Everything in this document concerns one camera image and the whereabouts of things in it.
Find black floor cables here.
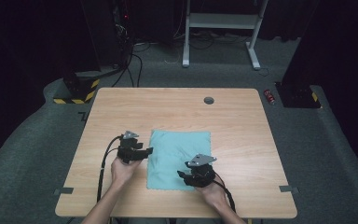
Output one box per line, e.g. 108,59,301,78
111,40,152,89

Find grey tape strip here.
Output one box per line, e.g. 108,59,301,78
53,187,75,196
278,185,300,194

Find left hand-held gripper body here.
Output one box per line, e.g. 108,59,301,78
117,130,145,165

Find person's left hand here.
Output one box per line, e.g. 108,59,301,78
110,155,143,191

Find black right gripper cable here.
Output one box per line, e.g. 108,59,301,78
213,173,238,215

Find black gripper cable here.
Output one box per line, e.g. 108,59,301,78
96,135,124,203
213,173,238,215

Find black yellow striped stand base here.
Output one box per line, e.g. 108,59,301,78
52,70,102,105

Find red can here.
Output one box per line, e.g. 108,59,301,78
263,89,277,106

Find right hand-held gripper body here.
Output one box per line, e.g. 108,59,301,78
187,153,218,189

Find black equipment rack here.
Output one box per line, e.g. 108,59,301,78
111,0,133,68

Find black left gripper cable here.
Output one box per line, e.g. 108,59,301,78
96,135,124,203

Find person's right hand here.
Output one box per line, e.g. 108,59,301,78
195,179,231,214

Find teal cloth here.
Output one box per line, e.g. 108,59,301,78
145,129,213,191

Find white metal desk frame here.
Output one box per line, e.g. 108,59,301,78
181,0,270,71

